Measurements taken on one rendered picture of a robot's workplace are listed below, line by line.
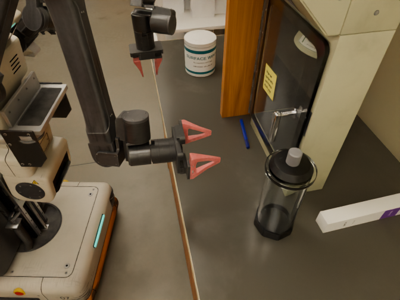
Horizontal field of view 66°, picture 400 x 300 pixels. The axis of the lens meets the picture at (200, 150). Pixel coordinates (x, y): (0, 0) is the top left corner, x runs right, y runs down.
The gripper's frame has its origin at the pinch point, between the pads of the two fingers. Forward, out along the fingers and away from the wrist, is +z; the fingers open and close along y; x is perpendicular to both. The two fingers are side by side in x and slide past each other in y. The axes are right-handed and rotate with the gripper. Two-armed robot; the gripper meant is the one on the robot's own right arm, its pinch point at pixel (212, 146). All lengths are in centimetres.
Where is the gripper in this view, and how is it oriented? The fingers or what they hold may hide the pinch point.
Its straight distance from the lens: 74.1
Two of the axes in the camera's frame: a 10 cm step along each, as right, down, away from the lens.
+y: -1.9, -6.8, 7.0
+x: -0.5, 7.2, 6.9
